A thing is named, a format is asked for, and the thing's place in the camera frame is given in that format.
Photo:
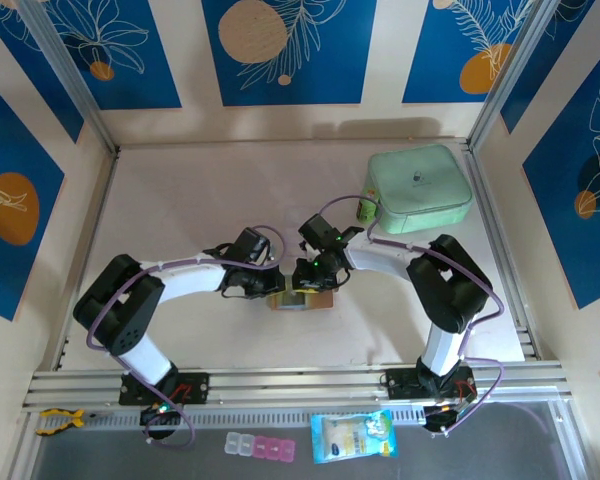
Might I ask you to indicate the tan leather card holder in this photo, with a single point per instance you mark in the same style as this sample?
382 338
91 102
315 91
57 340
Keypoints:
325 302

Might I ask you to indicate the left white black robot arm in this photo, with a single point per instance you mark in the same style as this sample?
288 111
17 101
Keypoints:
190 280

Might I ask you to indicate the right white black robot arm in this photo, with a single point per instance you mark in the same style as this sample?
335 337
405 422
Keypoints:
380 260

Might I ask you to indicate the small green bottle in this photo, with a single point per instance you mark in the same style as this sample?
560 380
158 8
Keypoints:
366 202

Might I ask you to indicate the mint green zip case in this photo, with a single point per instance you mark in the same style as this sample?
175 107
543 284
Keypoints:
420 170

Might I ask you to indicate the blue white snack packet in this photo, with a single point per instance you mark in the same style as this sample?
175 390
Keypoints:
352 437

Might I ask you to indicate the pink clear pill organizer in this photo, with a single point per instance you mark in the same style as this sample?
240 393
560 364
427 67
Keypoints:
260 446

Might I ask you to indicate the black controller board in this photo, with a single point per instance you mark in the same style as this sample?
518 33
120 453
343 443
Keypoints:
442 417
160 415

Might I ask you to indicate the grey metal shelf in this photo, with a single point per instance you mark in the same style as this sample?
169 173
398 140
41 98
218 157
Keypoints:
130 460

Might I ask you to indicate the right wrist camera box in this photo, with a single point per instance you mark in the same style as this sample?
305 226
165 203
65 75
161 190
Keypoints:
304 246

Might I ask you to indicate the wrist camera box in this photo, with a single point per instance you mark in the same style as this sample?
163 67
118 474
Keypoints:
304 246
271 254

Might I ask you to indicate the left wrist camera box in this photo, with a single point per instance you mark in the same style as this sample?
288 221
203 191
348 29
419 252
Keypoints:
271 254

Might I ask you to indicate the wide aluminium base rail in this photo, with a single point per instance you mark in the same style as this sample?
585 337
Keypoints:
290 385

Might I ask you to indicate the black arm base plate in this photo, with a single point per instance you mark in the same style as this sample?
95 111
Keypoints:
397 382
197 387

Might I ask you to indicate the aluminium side rail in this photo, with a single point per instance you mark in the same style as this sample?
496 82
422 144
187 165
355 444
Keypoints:
479 175

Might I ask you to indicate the aluminium frame post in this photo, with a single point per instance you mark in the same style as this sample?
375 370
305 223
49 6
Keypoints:
71 75
510 75

